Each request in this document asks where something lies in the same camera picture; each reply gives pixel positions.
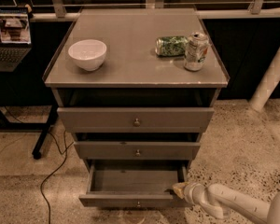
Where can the white diagonal pipe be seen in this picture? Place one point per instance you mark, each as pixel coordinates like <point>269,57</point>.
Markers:
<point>267,85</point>

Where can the open black laptop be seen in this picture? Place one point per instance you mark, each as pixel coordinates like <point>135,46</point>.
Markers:
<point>15,37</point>

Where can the white upright soda can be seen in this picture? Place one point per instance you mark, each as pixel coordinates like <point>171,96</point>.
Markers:
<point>195,51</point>

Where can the grey bottom drawer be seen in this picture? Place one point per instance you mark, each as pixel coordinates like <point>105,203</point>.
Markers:
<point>133,183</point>

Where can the grey top drawer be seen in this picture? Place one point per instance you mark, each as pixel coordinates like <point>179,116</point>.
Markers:
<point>135,119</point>

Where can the black side table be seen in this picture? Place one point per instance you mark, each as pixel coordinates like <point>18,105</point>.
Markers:
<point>25,86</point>

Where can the white ceramic bowl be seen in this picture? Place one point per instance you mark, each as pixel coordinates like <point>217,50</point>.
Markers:
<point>88,54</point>

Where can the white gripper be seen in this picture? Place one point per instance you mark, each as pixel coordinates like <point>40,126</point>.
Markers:
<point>189,192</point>

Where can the metal window railing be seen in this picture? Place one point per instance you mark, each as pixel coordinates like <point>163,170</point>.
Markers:
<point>146,0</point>

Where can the grey drawer cabinet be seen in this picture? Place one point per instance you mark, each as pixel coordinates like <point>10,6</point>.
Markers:
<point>133,75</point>

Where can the grey drawer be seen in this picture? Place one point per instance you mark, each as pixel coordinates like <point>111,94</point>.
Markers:
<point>100,150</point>
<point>133,183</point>
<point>135,119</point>

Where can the grey middle drawer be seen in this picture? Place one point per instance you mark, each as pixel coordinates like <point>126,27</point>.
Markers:
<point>100,150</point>

